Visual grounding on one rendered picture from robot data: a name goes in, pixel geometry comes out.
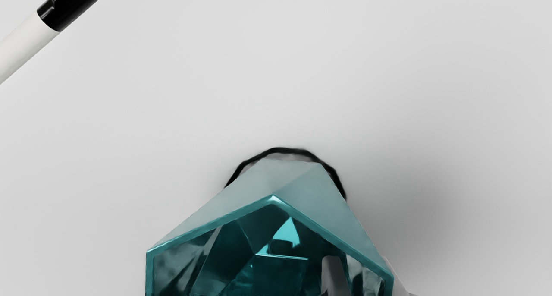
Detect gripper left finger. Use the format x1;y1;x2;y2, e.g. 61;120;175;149
321;255;352;296

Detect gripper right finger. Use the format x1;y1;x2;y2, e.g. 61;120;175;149
382;256;418;296

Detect teal faceted mug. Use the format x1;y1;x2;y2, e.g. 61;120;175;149
145;158;395;296

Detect white marker with black cap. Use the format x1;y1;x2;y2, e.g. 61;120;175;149
0;0;103;85

